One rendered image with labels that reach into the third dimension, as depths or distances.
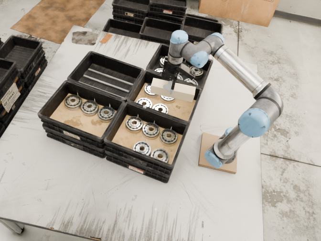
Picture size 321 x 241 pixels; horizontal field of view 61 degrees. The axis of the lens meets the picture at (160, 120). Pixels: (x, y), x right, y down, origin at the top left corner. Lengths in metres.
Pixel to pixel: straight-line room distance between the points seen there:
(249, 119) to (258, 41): 2.90
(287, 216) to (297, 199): 0.20
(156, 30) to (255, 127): 2.12
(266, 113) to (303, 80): 2.58
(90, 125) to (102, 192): 0.40
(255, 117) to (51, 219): 1.12
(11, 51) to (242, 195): 2.33
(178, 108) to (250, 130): 0.68
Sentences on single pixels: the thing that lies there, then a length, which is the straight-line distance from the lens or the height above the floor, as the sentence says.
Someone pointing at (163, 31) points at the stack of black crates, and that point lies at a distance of 3.10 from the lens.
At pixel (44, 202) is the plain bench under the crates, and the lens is 1.64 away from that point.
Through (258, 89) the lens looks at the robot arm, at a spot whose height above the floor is 1.35.
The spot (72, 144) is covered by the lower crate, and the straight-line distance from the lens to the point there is 1.71.
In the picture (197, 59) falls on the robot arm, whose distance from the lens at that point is 1.23.
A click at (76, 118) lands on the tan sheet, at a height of 0.83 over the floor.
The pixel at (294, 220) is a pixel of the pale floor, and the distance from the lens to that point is 2.66.
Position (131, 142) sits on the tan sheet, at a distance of 1.59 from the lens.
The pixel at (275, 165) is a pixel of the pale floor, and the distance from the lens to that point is 2.81.
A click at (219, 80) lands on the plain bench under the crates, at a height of 0.70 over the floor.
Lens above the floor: 2.19
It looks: 54 degrees down
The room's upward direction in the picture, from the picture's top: 11 degrees clockwise
